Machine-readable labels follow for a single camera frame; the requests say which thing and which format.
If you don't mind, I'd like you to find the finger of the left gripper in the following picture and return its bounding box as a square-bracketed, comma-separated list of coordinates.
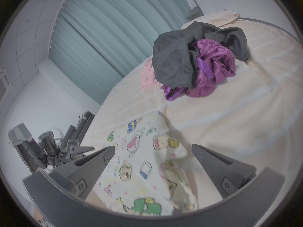
[59, 124, 77, 151]
[66, 146, 95, 161]

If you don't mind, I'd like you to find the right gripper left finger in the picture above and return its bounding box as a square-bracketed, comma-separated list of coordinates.
[48, 146, 116, 198]

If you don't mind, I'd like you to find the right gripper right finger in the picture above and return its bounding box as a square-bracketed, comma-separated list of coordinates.
[191, 143, 258, 201]

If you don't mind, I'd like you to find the white printed pyjama garment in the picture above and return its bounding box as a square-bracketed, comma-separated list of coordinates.
[93, 111, 199, 216]

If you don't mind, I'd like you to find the bed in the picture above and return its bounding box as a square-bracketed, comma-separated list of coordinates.
[76, 9, 301, 213]

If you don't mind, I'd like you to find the pink garment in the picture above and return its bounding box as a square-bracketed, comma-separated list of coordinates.
[141, 58, 159, 91]

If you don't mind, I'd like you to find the blue-green curtain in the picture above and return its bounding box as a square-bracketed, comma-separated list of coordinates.
[48, 0, 193, 106]

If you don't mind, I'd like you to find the purple garment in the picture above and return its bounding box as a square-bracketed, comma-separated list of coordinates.
[163, 39, 237, 101]

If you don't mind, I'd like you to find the black garment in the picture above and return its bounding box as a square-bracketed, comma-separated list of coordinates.
[151, 22, 251, 90]

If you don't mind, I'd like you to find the cream pillow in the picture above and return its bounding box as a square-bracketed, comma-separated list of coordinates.
[181, 9, 240, 30]

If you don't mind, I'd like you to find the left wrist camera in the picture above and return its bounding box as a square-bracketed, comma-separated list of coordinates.
[8, 124, 33, 148]

